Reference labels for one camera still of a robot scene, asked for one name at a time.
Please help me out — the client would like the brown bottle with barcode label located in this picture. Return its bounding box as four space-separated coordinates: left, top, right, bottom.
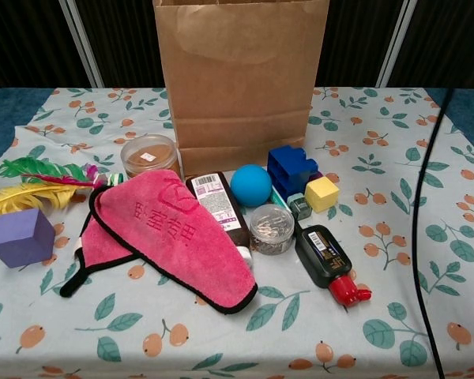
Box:
185 170 255 268

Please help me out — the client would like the purple foam cube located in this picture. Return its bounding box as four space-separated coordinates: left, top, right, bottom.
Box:
0 208 57 269

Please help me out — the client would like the small dark green box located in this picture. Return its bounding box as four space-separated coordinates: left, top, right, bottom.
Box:
288 192 313 221

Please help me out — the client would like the black cable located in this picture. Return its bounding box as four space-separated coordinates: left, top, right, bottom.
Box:
412 88 457 379

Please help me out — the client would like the colourful feather shuttlecock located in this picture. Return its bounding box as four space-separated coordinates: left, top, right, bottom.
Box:
0 156 126 242

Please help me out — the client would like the blue rubber ball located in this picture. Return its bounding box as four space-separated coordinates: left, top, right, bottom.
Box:
230 163 273 208

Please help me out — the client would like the pink towel with black trim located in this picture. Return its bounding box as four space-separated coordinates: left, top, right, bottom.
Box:
59 168 259 316

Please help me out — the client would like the teal and white flat box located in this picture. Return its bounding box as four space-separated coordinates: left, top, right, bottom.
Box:
269 184 297 212

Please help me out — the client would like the yellow foam cube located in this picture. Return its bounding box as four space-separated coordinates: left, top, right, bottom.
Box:
304 176 340 216

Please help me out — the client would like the round jar of brown powder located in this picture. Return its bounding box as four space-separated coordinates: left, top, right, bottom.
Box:
120 133 182 179

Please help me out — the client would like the clear jar of paper clips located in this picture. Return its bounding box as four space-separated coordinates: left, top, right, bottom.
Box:
247 203 295 257

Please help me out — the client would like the brown paper bag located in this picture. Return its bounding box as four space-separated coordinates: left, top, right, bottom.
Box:
152 0 329 178

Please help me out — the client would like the dark green bottle red cap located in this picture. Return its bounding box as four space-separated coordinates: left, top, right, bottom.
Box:
294 223 373 309

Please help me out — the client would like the floral print tablecloth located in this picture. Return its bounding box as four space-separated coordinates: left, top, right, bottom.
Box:
0 87 474 379

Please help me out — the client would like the silver metal pole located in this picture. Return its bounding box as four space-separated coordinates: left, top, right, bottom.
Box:
377 0 418 88
58 0 105 88

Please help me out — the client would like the blue plastic building block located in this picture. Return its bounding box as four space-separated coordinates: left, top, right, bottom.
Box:
267 145 320 201

